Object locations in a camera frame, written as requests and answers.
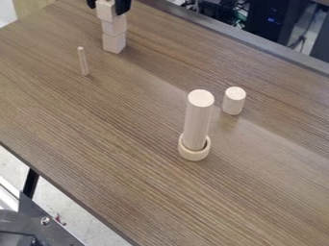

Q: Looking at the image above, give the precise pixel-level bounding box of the black table leg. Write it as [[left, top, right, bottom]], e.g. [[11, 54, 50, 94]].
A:
[[20, 167, 41, 200]]

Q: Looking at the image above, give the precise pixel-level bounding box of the short wooden cylinder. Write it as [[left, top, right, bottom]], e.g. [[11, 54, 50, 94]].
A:
[[220, 86, 248, 116]]

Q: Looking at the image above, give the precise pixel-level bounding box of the black metal base plate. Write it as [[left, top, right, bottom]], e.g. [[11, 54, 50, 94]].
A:
[[0, 191, 89, 246]]

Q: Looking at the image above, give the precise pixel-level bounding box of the tall wooden cylinder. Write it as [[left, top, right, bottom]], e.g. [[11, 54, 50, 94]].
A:
[[181, 88, 216, 152]]

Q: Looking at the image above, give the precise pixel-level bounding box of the wooden ring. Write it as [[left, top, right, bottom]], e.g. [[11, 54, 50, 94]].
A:
[[176, 132, 213, 162]]

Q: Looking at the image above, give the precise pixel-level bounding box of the wooden cube block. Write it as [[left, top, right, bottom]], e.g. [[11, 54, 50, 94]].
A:
[[100, 14, 129, 37], [100, 31, 129, 55], [94, 0, 122, 24]]

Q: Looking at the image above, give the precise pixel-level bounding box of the thin wooden peg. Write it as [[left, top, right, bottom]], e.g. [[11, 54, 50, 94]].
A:
[[75, 45, 91, 77]]

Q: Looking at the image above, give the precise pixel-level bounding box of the black computer case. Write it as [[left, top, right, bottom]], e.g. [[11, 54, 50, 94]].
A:
[[243, 0, 312, 46]]

